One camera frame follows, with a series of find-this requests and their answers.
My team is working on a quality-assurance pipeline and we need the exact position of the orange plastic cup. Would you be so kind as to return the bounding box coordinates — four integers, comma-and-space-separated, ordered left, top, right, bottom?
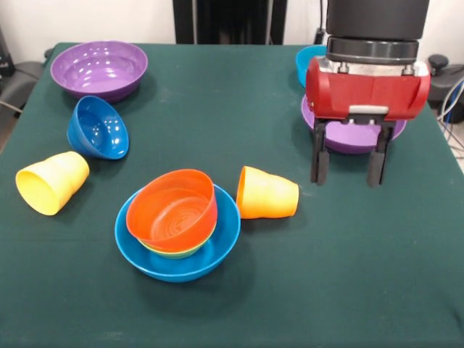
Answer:
236, 165, 300, 220

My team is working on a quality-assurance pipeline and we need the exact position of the purple plastic bowl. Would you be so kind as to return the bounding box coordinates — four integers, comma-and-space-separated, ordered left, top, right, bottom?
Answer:
49, 40, 149, 104
300, 93, 408, 156

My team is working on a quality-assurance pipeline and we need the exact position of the tangle of floor cables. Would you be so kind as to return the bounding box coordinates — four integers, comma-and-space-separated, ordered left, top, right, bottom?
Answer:
436, 78, 464, 153

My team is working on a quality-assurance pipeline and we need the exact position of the orange-red plastic bowl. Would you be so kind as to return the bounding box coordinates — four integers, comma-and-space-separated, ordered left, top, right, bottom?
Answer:
125, 168, 219, 254

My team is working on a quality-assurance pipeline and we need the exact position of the dark blue plastic bowl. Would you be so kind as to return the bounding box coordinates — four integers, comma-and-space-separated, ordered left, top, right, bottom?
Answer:
67, 95, 131, 161

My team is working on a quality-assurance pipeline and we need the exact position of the dark green tablecloth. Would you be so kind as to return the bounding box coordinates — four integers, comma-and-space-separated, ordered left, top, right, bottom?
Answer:
0, 42, 464, 348

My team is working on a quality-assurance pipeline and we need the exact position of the yellow plastic cup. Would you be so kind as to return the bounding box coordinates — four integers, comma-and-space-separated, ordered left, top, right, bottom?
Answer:
15, 151, 91, 217

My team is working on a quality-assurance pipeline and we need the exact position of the small light blue bowl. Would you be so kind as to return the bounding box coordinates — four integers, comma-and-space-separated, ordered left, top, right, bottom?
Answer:
295, 44, 328, 89

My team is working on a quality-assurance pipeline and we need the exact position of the green plastic bowl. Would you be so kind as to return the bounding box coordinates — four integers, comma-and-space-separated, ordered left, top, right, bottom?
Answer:
137, 220, 218, 260

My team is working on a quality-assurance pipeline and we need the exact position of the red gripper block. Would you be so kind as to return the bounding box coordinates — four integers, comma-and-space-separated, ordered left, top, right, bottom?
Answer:
305, 56, 432, 189

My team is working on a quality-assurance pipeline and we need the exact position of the large light blue bowl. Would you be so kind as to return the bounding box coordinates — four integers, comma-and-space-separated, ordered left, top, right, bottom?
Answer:
115, 183, 241, 283

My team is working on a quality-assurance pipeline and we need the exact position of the black hanging cable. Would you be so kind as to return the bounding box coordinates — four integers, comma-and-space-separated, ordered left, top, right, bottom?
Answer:
314, 0, 327, 45

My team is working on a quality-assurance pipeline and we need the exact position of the black office chair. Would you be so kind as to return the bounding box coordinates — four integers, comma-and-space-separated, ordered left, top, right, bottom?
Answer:
0, 25, 54, 109

